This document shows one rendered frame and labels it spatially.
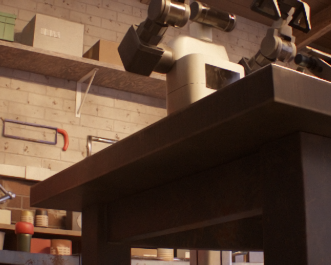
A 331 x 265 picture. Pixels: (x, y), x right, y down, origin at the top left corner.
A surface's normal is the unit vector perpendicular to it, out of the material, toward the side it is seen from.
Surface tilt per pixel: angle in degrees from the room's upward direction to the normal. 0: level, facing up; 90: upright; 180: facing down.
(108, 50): 91
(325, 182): 90
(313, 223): 90
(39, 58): 180
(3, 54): 180
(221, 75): 90
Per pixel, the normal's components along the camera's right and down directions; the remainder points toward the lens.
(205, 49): 0.56, -0.25
